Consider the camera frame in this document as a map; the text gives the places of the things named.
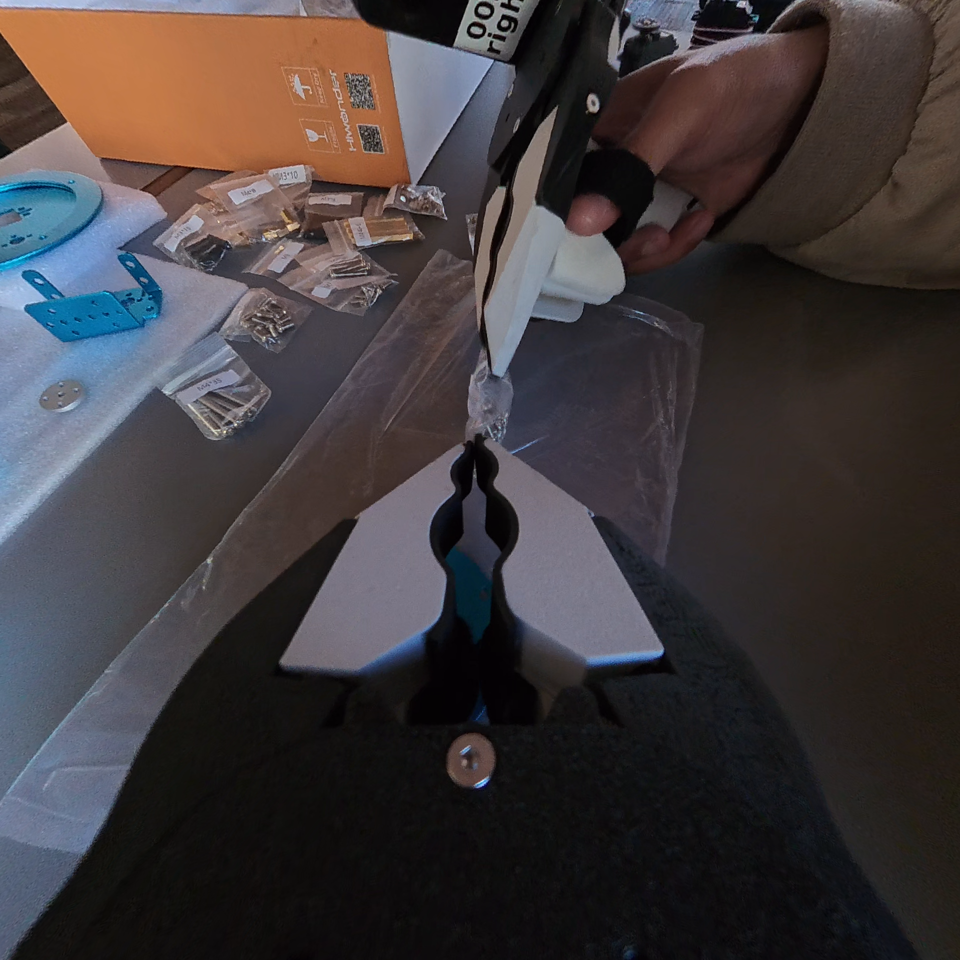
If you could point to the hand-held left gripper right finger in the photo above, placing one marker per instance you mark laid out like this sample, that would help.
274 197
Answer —
577 600

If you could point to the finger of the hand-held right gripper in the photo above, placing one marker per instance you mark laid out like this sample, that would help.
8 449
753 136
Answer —
529 262
489 240

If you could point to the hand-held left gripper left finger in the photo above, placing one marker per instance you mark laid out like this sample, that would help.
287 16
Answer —
360 600

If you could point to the teal round metal plate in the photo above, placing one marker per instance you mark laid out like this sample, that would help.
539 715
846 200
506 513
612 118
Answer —
472 600

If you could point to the small labelled screw bag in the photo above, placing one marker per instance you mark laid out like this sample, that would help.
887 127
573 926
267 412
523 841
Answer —
491 401

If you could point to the silver round disc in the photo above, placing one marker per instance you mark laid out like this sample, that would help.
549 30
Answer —
61 395

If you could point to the person's right forearm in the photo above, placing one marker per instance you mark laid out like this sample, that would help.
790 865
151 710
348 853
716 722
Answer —
877 150

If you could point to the person's right hand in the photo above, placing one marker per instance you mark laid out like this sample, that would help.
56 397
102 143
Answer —
720 112

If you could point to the large clear plastic bag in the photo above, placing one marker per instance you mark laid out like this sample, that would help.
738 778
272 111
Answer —
615 390

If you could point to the pile of clear hardware packets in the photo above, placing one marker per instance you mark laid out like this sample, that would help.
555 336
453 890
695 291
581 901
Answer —
330 262

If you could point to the orange cardboard box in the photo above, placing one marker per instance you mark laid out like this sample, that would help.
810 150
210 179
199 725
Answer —
187 82

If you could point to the white foam sheet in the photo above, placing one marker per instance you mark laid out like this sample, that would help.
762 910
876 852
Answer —
90 390

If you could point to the blue perforated metal bracket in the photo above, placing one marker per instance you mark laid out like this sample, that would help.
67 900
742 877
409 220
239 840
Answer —
82 319

